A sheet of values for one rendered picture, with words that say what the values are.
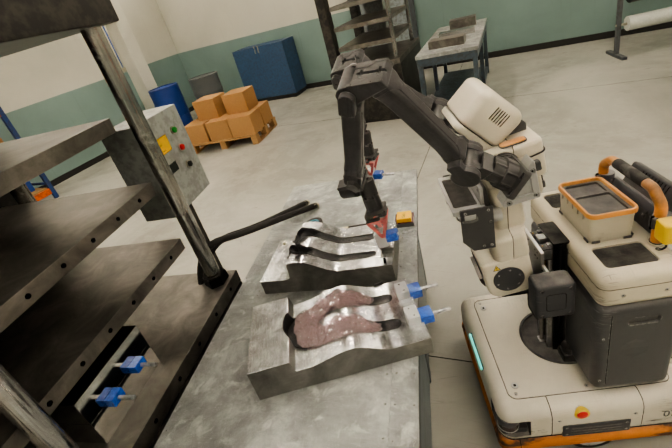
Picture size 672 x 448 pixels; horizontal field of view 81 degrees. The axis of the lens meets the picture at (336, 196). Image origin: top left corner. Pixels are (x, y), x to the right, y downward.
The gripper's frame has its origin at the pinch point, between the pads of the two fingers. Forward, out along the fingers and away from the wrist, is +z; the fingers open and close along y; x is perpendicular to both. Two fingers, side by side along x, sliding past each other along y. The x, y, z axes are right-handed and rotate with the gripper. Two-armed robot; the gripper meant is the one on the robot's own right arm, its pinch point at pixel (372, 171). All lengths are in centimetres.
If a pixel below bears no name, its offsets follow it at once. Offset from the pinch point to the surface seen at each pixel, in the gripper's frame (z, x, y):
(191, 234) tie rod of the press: -9, -52, 65
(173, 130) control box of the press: -42, -69, 37
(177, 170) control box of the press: -27, -68, 45
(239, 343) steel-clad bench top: 15, -21, 91
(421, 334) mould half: 9, 38, 82
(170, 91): 25, -547, -415
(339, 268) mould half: 6, 6, 61
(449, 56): 23, -12, -322
